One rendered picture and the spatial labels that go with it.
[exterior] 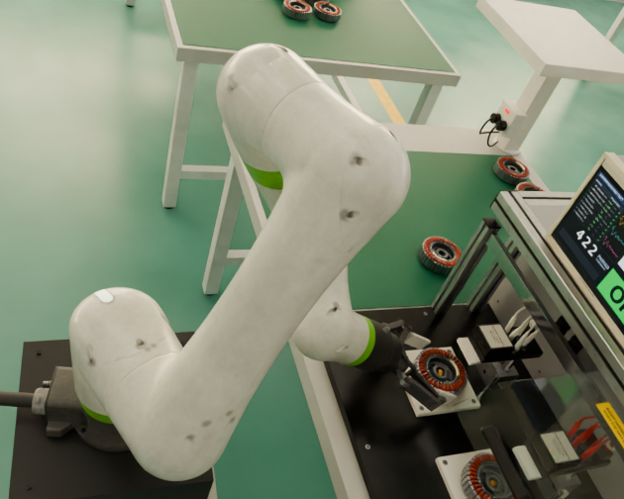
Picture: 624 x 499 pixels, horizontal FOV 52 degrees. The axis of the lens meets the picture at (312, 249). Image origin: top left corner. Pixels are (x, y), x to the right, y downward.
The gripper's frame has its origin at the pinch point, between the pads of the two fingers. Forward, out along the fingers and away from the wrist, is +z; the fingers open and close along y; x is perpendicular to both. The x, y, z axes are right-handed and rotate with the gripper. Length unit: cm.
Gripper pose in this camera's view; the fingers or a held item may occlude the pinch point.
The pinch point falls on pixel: (435, 370)
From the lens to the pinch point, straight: 136.4
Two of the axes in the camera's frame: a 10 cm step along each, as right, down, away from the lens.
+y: 2.7, 7.2, -6.4
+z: 6.7, 3.3, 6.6
